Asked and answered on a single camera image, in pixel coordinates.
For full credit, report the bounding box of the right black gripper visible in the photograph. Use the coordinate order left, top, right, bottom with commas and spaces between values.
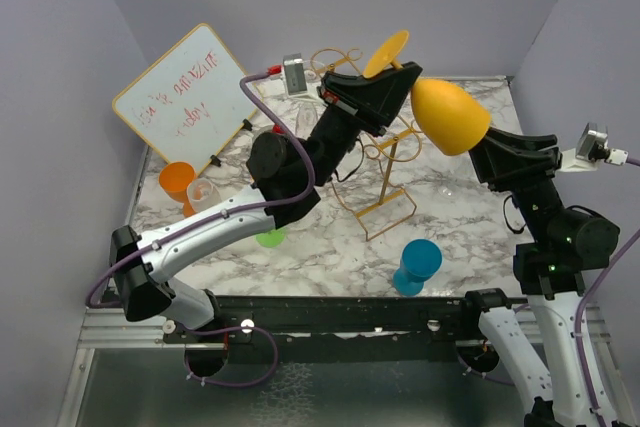
463, 118, 564, 242

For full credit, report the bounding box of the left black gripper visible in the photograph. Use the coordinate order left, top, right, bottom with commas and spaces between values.
304, 62, 421, 187

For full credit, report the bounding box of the yellow goblet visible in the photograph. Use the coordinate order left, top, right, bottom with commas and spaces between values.
363, 30, 491, 156

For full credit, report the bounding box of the blue goblet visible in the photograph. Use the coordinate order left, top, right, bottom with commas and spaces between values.
392, 239, 443, 296

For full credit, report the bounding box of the clear wine glass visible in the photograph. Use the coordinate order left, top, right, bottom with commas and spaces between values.
295, 60, 323, 139

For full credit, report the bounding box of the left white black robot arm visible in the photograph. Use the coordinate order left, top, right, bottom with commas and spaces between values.
110, 62, 422, 342

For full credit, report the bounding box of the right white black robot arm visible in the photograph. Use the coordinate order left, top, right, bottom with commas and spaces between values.
459, 124, 630, 426

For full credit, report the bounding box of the clear glass right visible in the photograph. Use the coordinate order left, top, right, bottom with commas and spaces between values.
439, 164, 477, 198

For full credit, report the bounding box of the grey holder with marker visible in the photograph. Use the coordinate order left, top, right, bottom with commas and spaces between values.
256, 124, 285, 137

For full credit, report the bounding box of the green goblet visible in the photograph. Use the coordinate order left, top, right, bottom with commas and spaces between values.
256, 228, 287, 248

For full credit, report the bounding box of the whiteboard with red writing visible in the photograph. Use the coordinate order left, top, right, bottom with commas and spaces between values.
112, 23, 256, 173

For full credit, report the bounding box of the clear glass left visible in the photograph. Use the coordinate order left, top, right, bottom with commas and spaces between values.
187, 178, 221, 213

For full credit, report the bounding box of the orange cup left back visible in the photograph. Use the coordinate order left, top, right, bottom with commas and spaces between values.
158, 162, 196, 218

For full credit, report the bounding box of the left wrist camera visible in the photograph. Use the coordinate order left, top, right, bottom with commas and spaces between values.
276, 53, 320, 101

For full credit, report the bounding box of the gold wire glass rack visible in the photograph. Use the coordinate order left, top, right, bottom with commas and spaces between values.
309, 47, 423, 242

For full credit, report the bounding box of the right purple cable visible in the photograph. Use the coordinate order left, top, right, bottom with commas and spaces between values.
457, 156, 640, 413

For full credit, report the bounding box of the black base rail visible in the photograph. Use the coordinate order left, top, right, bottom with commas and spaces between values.
155, 296, 487, 364

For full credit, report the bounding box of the aluminium extrusion rail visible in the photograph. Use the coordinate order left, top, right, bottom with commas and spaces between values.
78, 309, 225, 351

